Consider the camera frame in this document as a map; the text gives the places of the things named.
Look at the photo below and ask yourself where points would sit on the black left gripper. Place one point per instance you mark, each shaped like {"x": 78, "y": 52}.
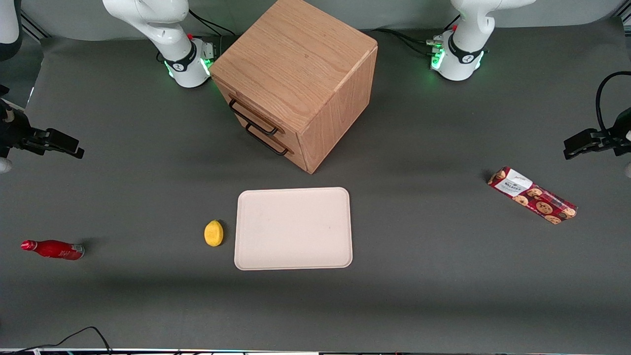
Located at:
{"x": 619, "y": 131}

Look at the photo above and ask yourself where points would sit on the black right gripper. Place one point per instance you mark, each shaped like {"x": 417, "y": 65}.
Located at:
{"x": 14, "y": 130}

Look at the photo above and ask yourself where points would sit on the wooden two-drawer cabinet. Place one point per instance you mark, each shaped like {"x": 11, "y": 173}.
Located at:
{"x": 296, "y": 54}

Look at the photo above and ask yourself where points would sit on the red tartan cookie box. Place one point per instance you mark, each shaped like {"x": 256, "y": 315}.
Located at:
{"x": 535, "y": 197}

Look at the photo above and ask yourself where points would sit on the red bottle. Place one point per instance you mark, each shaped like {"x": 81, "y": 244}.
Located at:
{"x": 54, "y": 249}

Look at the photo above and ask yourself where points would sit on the yellow lemon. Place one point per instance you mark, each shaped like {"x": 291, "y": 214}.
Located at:
{"x": 213, "y": 233}

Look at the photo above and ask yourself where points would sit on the beige rectangular tray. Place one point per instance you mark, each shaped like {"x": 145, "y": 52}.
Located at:
{"x": 293, "y": 229}

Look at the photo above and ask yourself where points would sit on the aluminium frame rail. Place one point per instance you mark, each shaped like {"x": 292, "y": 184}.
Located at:
{"x": 34, "y": 27}

